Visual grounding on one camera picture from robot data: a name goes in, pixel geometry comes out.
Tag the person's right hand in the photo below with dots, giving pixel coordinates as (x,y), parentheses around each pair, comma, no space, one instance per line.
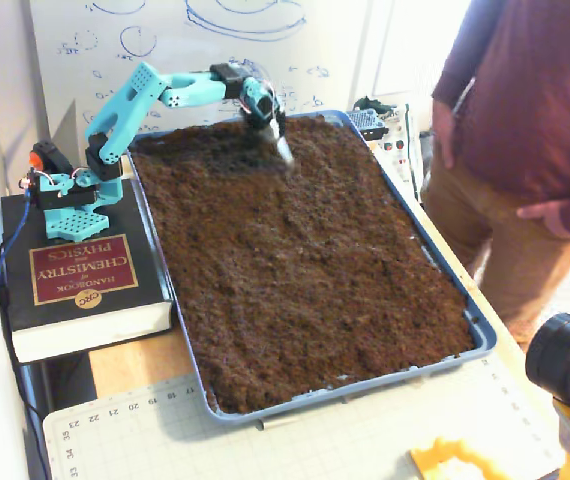
(445,132)

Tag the person in maroon sweater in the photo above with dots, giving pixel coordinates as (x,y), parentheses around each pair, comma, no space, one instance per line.
(530,100)

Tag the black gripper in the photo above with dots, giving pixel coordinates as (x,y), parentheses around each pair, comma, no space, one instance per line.
(266,109)

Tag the white gridded cutting mat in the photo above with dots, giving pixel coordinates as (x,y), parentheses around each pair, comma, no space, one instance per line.
(215,450)

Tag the person's right forearm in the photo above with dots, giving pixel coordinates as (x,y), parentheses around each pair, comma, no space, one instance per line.
(452,80)

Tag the person's left hand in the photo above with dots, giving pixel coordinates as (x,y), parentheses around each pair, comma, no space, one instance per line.
(562,217)

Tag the black camera lens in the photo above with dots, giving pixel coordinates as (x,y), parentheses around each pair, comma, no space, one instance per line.
(565,350)

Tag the yellow plastic frame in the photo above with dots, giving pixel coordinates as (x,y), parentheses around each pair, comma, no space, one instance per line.
(425,457)

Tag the whiteboard with blue drawings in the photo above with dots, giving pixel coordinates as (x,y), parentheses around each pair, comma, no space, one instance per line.
(190,50)

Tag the blue plastic tray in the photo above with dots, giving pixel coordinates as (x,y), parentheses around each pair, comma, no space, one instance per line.
(487,340)

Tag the black chemistry physics handbook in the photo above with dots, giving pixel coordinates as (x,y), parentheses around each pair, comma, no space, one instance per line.
(85,270)

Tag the black vented electronics box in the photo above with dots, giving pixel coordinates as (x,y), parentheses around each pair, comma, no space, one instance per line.
(367,131)

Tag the grey metal bar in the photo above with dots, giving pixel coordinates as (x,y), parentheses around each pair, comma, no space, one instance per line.
(280,423)

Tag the dark green clutter piece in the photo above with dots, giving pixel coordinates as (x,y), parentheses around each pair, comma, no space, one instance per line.
(372,104)

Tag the brown soil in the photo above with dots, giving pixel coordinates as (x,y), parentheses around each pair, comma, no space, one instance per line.
(290,275)

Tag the silver foil-taped blade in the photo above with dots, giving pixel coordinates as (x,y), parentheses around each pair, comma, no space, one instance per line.
(284,147)

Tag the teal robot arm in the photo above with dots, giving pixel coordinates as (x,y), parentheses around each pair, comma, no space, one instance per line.
(120,115)

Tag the white electronics panel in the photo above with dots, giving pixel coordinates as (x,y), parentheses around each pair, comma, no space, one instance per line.
(400,160)

